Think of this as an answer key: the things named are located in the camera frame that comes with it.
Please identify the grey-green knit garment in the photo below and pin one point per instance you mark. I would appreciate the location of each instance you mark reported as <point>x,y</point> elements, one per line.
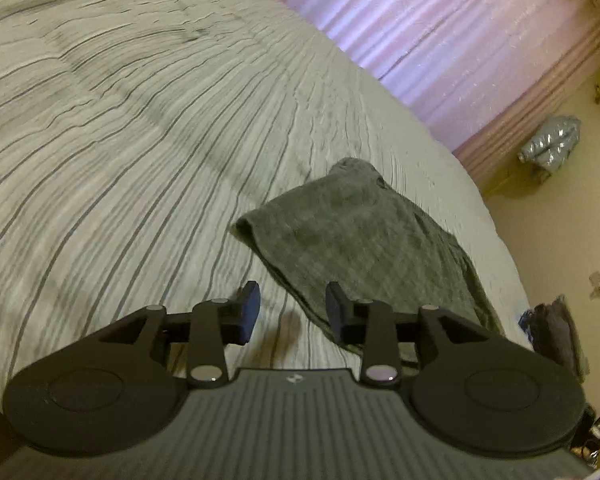
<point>360,230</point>

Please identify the bed with striped cover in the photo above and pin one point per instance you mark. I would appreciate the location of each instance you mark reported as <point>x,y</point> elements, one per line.
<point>130,160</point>

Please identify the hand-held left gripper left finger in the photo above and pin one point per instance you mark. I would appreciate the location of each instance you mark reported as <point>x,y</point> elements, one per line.
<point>250,311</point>

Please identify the pink drape curtain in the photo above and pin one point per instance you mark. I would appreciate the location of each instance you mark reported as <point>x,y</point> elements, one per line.
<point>530,110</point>

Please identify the sheer white curtain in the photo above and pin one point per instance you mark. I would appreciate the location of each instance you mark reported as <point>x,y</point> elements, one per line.
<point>430,35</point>

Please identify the dark bag on chair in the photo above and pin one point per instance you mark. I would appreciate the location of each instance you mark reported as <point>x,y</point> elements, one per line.
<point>555,332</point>

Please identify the silver puffer jacket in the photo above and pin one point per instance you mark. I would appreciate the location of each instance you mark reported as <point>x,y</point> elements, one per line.
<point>550,142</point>

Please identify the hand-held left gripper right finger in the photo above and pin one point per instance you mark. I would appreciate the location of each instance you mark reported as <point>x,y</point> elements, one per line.
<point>334,311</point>

